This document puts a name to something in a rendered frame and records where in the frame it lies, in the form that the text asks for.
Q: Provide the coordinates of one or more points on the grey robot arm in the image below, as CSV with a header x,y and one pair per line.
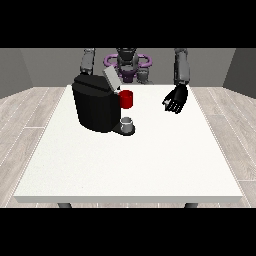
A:
x,y
181,68
87,61

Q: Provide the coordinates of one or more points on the red pod holder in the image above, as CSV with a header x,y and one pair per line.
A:
x,y
126,99

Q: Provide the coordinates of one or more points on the black coffee machine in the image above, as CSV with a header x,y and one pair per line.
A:
x,y
95,105

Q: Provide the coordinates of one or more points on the small grey coffee pod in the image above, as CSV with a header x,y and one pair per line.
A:
x,y
165,102

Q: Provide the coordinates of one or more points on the small grey cup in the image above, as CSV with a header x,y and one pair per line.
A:
x,y
126,124

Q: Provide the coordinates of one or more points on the grey trunk with purple rings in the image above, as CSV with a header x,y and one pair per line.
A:
x,y
127,68

